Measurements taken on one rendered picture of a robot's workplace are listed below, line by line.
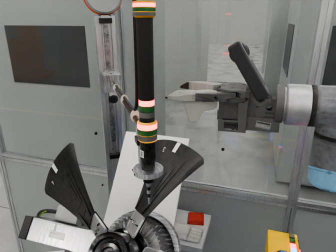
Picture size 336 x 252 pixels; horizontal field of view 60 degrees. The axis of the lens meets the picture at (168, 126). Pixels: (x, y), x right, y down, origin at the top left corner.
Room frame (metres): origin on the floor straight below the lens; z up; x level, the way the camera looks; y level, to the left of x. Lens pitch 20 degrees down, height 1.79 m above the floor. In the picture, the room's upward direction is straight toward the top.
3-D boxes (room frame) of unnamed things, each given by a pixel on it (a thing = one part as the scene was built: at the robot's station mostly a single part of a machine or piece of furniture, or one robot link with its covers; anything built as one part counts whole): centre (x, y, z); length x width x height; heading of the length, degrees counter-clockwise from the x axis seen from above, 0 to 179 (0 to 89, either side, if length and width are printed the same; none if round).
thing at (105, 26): (1.24, 0.25, 1.48); 0.05 x 0.03 x 0.62; 108
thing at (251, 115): (0.54, -0.16, 1.63); 0.12 x 0.08 x 0.09; 72
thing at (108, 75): (1.19, 0.24, 1.54); 0.10 x 0.07 x 0.08; 18
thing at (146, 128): (0.60, 0.05, 1.57); 0.04 x 0.04 x 0.01
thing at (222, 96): (0.52, -0.09, 1.66); 0.09 x 0.05 x 0.02; 94
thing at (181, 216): (1.16, -0.01, 0.85); 0.36 x 0.24 x 0.03; 73
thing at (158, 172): (0.61, 0.05, 1.50); 0.09 x 0.07 x 0.10; 18
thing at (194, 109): (0.53, -0.05, 1.63); 0.09 x 0.03 x 0.06; 94
